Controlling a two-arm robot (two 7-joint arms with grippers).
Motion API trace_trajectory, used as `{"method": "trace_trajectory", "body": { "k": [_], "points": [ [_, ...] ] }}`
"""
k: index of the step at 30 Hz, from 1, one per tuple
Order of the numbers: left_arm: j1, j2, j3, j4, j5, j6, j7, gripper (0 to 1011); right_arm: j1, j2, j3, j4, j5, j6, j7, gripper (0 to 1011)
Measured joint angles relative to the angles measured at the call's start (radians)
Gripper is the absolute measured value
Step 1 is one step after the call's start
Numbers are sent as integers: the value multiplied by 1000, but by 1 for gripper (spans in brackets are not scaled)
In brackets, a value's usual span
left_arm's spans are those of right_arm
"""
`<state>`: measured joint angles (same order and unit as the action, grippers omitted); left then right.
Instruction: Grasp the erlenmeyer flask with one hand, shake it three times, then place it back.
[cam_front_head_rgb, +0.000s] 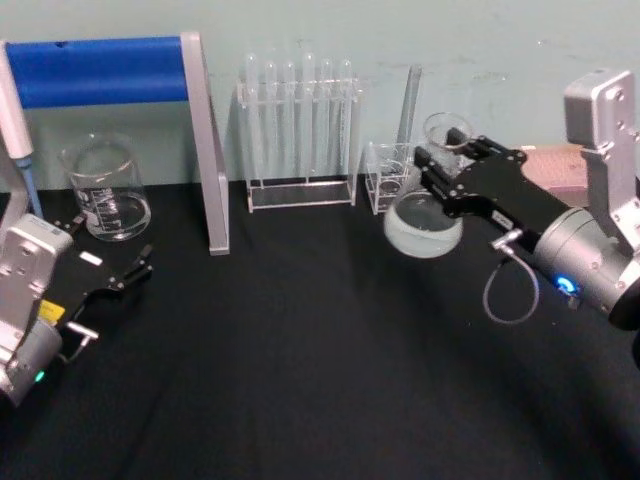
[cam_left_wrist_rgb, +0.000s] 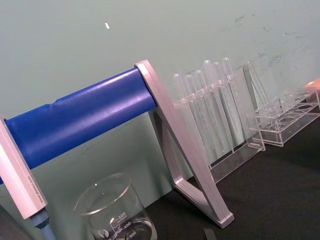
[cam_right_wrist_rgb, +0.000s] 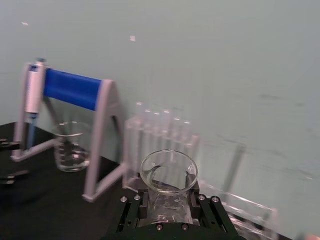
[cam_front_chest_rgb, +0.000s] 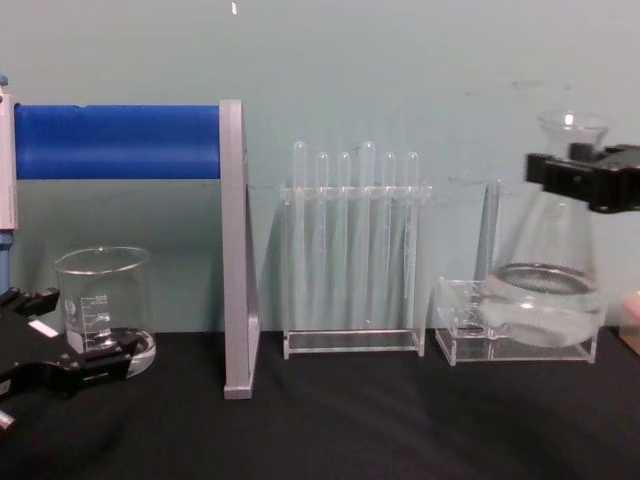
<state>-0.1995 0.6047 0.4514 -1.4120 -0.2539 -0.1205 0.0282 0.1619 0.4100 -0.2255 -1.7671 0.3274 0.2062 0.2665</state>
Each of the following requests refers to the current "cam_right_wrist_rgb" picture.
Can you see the grey pipette stand, blue bar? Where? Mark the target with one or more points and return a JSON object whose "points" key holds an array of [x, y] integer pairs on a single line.
{"points": [[72, 88]]}

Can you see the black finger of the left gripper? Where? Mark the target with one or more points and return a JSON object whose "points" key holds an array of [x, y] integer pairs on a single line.
{"points": [[8, 145], [13, 177]]}

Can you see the empty clear acrylic rack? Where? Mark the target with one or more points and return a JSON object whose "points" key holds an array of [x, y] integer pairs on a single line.
{"points": [[250, 207]]}

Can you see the white and blue pipette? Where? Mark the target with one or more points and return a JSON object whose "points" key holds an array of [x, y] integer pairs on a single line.
{"points": [[33, 92]]}

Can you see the black table cloth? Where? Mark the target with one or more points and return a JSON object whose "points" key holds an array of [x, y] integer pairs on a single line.
{"points": [[50, 207]]}

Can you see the clear glass beaker with markings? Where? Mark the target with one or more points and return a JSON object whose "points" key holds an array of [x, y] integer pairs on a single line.
{"points": [[72, 152]]}

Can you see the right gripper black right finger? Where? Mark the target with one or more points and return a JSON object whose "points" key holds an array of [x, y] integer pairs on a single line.
{"points": [[210, 212]]}

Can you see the small clear glass beaker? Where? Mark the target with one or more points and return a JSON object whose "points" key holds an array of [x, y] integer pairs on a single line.
{"points": [[168, 200]]}

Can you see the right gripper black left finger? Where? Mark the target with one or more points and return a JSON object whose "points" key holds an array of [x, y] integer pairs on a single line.
{"points": [[132, 212]]}

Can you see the clear glass test tube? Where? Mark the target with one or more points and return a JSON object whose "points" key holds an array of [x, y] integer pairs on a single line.
{"points": [[186, 137], [166, 127], [139, 112], [156, 127], [147, 125], [177, 135]]}

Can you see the clear acrylic test tube rack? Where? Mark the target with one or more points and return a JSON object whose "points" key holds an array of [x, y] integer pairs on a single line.
{"points": [[132, 160]]}

